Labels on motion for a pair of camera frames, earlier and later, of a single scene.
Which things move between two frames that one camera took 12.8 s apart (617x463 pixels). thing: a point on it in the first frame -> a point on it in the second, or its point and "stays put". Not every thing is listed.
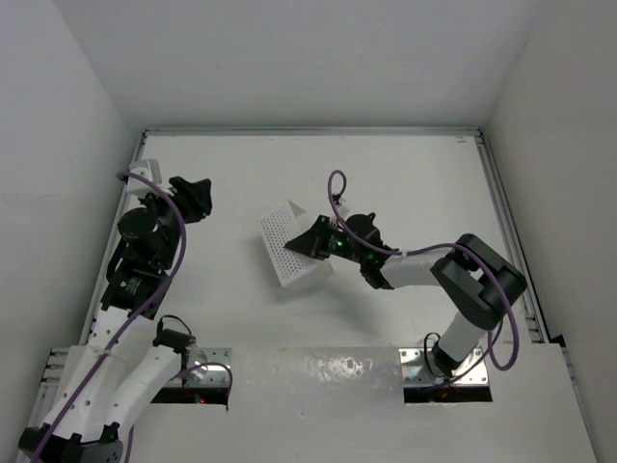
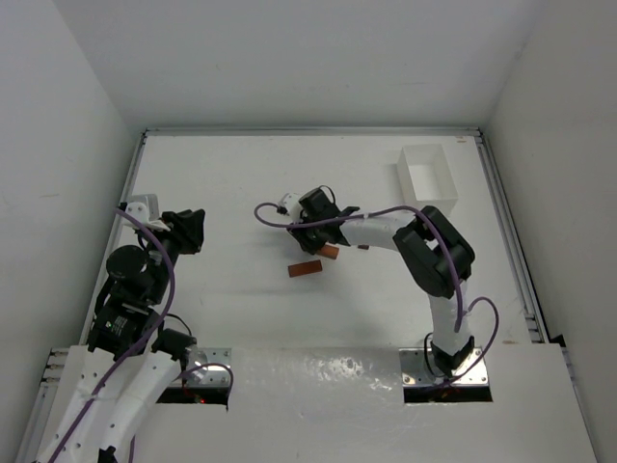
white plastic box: x=291 y=267 -> x=425 y=177
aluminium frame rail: x=514 y=255 stays put
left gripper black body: x=179 y=201 -> x=178 y=231
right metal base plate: x=419 y=368 stays put
